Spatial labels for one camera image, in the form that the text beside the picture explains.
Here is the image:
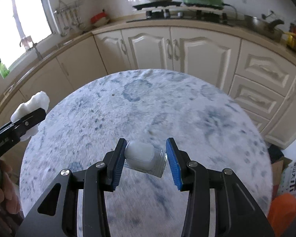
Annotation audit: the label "white tissue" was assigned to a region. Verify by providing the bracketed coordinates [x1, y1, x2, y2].
[10, 91, 50, 142]

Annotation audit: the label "small white plastic bottle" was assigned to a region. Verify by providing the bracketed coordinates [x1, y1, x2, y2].
[124, 141, 167, 178]

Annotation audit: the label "person left hand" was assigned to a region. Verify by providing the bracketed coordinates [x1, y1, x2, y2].
[0, 160, 21, 236]

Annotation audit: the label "orange plastic bag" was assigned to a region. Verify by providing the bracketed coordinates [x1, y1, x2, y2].
[267, 193, 296, 236]

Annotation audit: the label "green dish soap bottle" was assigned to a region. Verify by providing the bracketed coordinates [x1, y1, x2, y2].
[0, 59, 10, 78]

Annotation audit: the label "cardboard box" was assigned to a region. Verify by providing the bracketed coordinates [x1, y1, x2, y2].
[272, 157, 292, 186]

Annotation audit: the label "white rice bag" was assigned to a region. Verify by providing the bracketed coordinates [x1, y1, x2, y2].
[277, 160, 296, 198]

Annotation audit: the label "black cloth on floor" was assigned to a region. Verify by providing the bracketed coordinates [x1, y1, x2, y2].
[268, 144, 284, 164]

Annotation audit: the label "chrome faucet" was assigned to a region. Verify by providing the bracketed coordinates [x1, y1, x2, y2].
[20, 36, 43, 60]

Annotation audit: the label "window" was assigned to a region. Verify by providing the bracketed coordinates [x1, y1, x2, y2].
[0, 0, 52, 71]

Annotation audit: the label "lower cream cabinets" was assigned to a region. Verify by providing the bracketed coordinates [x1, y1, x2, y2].
[0, 20, 296, 148]

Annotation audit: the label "red white bowl stack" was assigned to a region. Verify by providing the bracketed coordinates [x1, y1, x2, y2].
[90, 9, 110, 27]

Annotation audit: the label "black gas stove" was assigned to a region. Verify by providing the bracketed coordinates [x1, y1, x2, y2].
[126, 2, 238, 26]

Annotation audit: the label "steel wok pan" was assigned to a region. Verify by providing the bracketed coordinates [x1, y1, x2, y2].
[244, 15, 285, 42]

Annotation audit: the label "utensil rail with ladles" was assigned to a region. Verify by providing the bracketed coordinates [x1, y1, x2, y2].
[53, 0, 86, 38]

